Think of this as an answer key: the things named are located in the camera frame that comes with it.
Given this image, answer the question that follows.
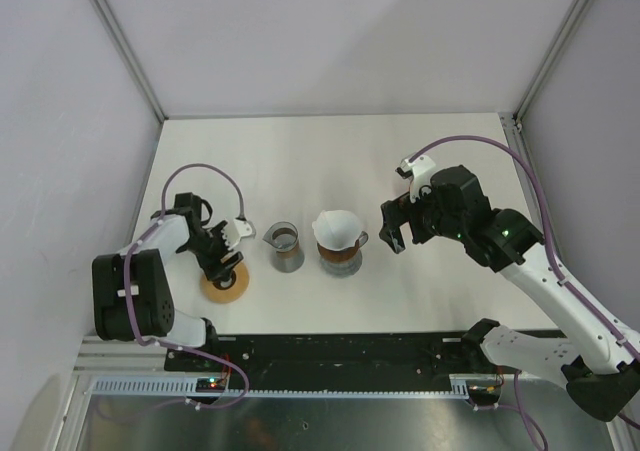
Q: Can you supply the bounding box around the clear ribbed glass server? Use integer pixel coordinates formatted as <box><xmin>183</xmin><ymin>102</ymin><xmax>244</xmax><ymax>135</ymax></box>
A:
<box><xmin>320</xmin><ymin>251</ymin><xmax>363</xmax><ymax>278</ymax></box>

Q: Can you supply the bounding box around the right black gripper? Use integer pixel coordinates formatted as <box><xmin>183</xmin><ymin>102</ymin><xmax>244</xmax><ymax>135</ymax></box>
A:
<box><xmin>379</xmin><ymin>181</ymin><xmax>466</xmax><ymax>254</ymax></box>

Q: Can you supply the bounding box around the dark wooden dripper ring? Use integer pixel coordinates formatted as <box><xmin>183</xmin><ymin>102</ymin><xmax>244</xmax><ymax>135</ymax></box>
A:
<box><xmin>317</xmin><ymin>242</ymin><xmax>362</xmax><ymax>265</ymax></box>

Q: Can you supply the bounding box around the white paper cone filter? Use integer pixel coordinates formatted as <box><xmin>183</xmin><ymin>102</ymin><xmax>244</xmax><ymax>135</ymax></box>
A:
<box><xmin>312</xmin><ymin>210</ymin><xmax>364</xmax><ymax>251</ymax></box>

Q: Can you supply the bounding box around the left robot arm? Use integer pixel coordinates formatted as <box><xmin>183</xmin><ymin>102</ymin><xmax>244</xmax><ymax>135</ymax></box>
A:
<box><xmin>92</xmin><ymin>193</ymin><xmax>255</xmax><ymax>371</ymax></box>

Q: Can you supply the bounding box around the light wooden dripper ring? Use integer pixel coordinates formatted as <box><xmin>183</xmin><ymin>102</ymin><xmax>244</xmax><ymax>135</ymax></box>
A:
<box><xmin>199</xmin><ymin>262</ymin><xmax>251</xmax><ymax>305</ymax></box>

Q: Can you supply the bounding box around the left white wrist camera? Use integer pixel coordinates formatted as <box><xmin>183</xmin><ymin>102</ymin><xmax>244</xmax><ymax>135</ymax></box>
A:
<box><xmin>221</xmin><ymin>218</ymin><xmax>256</xmax><ymax>249</ymax></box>

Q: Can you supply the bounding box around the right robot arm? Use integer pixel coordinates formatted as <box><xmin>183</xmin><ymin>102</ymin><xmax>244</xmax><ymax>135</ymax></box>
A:
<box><xmin>379</xmin><ymin>161</ymin><xmax>639</xmax><ymax>422</ymax></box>

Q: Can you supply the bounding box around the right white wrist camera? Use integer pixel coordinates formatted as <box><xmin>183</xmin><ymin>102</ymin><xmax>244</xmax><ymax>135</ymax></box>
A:
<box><xmin>396</xmin><ymin>154</ymin><xmax>437</xmax><ymax>204</ymax></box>

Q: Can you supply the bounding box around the aluminium corner post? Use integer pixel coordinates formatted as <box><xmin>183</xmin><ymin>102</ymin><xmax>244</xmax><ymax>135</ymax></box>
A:
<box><xmin>89</xmin><ymin>0</ymin><xmax>167</xmax><ymax>125</ymax></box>
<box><xmin>512</xmin><ymin>0</ymin><xmax>613</xmax><ymax>122</ymax></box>

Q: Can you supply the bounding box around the white slotted cable duct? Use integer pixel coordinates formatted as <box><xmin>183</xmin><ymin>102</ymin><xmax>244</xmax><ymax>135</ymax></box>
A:
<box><xmin>88</xmin><ymin>374</ymin><xmax>476</xmax><ymax>401</ymax></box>

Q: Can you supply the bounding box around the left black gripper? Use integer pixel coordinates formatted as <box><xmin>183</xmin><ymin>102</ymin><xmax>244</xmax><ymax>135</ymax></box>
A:
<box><xmin>179</xmin><ymin>221</ymin><xmax>242</xmax><ymax>282</ymax></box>

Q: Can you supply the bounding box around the right aluminium corner post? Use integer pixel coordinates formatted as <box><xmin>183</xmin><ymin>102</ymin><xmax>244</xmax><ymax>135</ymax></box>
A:
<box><xmin>512</xmin><ymin>0</ymin><xmax>613</xmax><ymax>122</ymax></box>

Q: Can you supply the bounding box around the left aluminium corner post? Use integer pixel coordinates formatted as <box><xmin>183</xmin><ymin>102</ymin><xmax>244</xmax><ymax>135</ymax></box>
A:
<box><xmin>89</xmin><ymin>0</ymin><xmax>167</xmax><ymax>125</ymax></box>

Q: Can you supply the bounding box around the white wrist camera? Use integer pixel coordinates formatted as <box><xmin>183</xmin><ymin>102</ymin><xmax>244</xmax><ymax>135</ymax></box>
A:
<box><xmin>396</xmin><ymin>154</ymin><xmax>437</xmax><ymax>204</ymax></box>
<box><xmin>221</xmin><ymin>218</ymin><xmax>256</xmax><ymax>249</ymax></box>

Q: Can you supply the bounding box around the grey glass carafe with collar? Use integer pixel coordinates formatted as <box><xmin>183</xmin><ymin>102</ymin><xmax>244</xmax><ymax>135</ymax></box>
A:
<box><xmin>263</xmin><ymin>221</ymin><xmax>305</xmax><ymax>273</ymax></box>

